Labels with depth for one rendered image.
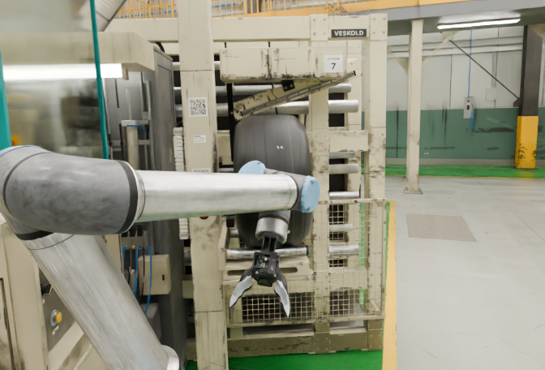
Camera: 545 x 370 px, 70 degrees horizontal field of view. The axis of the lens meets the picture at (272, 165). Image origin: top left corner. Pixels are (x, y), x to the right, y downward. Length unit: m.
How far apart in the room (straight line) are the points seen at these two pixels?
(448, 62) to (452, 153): 2.27
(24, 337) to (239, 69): 1.34
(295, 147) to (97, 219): 1.00
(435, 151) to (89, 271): 10.34
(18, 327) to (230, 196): 0.57
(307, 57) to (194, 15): 0.57
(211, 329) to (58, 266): 1.21
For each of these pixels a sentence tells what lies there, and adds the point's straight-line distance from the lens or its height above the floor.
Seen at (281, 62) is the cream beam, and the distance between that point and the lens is 1.90.
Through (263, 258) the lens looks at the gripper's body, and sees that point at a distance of 1.06.
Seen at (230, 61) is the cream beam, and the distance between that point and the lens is 1.90.
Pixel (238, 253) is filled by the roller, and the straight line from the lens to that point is 1.65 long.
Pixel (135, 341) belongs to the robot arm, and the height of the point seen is 1.04.
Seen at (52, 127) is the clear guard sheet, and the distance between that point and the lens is 1.14.
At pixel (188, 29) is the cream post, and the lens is 1.67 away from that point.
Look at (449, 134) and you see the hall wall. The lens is 10.82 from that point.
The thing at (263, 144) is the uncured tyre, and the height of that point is 1.36.
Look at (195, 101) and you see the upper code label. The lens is 1.63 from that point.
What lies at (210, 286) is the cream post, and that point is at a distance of 1.80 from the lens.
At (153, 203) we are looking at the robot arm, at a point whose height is 1.35.
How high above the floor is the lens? 1.49
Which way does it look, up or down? 8 degrees down
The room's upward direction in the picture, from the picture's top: 2 degrees counter-clockwise
